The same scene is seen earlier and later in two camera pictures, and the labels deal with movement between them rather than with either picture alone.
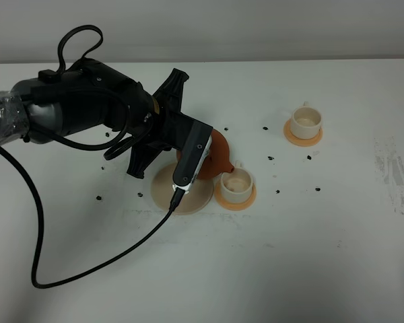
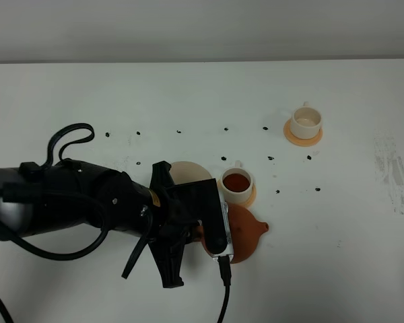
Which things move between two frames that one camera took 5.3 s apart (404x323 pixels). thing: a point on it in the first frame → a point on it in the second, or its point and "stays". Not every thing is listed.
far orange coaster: (300, 142) stays
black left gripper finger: (170, 95) → (161, 176)
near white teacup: (236, 186) stays
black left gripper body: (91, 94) → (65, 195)
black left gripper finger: (142, 155) → (169, 253)
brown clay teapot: (217, 161) → (244, 229)
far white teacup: (306, 122) stays
